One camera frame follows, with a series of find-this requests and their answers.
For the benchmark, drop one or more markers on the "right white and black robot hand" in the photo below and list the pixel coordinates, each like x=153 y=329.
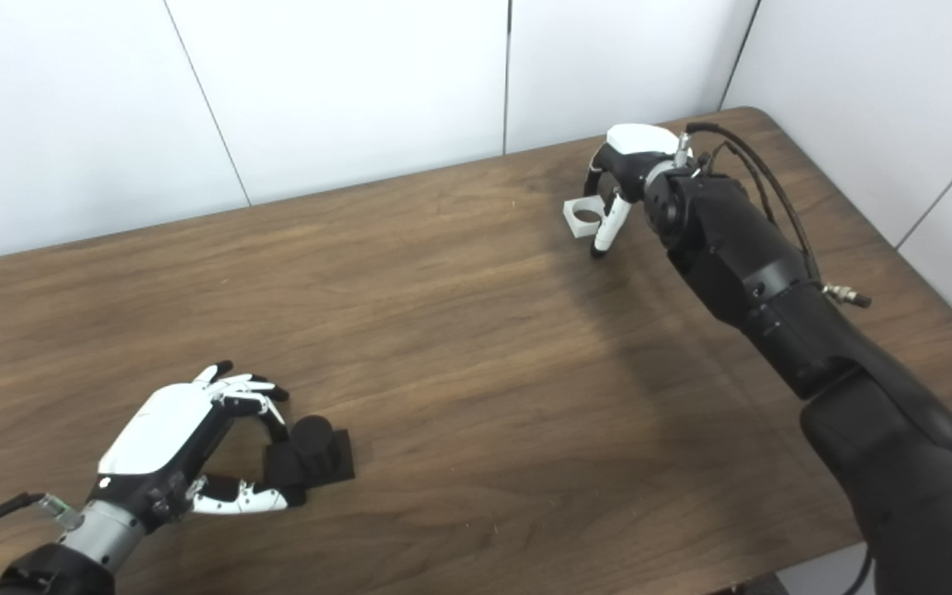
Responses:
x=637 y=145

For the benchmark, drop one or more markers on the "black peg with square base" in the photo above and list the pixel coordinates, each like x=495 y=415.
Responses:
x=319 y=459

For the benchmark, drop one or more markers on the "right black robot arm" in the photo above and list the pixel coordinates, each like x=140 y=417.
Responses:
x=773 y=281

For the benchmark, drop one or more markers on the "white square piece with hole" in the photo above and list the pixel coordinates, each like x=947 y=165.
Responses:
x=575 y=225

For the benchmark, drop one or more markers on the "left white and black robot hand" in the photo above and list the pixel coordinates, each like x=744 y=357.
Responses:
x=158 y=430

